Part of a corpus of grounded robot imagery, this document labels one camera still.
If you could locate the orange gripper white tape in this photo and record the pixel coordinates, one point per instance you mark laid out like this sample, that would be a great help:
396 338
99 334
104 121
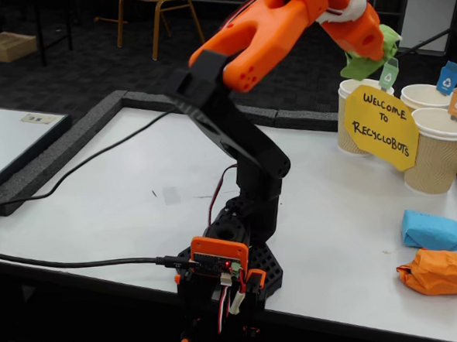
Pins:
365 39

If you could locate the green paper ball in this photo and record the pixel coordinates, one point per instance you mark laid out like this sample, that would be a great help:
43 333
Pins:
362 69

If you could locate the blue paper wad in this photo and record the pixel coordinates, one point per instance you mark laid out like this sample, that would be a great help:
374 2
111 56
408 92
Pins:
430 230

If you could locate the orange paper ball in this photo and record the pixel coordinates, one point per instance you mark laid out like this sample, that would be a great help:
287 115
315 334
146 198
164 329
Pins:
436 272

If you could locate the orange and black robot arm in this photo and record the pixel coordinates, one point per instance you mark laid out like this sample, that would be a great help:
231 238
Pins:
266 29

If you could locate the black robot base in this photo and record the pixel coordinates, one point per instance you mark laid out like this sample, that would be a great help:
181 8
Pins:
267 269

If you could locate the green recycling bin tag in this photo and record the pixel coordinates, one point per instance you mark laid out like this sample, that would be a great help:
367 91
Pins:
389 76

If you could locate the paper cup with blue tag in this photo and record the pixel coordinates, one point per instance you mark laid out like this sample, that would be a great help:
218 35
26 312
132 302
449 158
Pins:
421 95

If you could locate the blue recycling bin tag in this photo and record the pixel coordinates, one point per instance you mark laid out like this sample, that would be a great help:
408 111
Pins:
448 80

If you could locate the yellow handwritten welcome sign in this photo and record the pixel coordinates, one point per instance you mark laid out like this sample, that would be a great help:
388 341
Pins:
381 130

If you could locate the paper cup with green tag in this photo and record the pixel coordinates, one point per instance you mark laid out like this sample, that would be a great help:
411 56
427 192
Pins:
344 133

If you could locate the paper cup with orange tag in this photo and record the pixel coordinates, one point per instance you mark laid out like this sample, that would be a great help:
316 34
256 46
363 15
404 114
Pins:
437 162

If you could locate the orange controller board holder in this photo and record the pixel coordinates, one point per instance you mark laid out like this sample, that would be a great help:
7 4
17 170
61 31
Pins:
218 249

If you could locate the black orange table clamp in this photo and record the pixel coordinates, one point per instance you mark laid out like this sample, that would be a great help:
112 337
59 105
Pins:
254 280

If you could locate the paper label sticker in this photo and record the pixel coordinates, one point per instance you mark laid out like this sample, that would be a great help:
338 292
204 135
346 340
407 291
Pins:
37 119

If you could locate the cardboard box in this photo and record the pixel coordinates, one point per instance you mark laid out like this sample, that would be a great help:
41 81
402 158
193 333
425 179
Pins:
7 47

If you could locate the black framed whiteboard with label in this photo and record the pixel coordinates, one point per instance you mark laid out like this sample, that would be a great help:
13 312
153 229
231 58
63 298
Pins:
1 142

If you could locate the black metal table frame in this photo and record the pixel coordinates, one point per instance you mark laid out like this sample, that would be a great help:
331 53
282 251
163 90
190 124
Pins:
42 43

